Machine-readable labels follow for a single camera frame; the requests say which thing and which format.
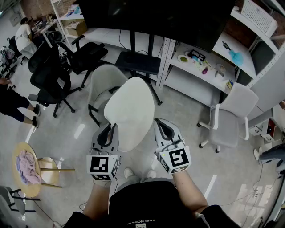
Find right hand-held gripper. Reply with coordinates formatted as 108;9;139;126
153;118;192;175

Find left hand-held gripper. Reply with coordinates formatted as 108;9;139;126
86;123;122;181

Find person's left forearm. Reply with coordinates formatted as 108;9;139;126
82;180;112;220

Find person's right forearm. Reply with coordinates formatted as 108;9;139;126
172;170;209;214

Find white office chair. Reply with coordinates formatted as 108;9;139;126
197;82;259;154

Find black office chair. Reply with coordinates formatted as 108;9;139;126
57;35;109;89
28;31;82;118

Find white wrist band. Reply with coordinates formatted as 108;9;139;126
93;179;111;189

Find person's grey jeans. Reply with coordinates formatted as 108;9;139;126
115;175;176;192

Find person's black t-shirt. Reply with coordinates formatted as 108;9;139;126
63;180;241;228

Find pink cloth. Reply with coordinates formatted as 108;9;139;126
16;149;42;186

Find white metal shelf unit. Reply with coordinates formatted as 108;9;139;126
155;0;285;143

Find round wooden table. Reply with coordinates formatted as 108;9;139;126
12;142;42;198

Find white plate with greens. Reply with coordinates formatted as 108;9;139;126
177;54;190;64

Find black screen stand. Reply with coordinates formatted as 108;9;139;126
115;31;163;106

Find black tray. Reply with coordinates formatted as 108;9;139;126
187;49;207;62

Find light blue cloth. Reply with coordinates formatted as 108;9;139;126
228;49;244;66

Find cardboard box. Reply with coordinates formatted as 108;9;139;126
66;20;88;37

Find large black screen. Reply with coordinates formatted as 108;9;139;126
77;0;236;53

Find white perforated basket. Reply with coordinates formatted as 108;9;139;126
241;0;278;38

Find grey chair with black frame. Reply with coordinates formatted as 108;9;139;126
0;186;41;223

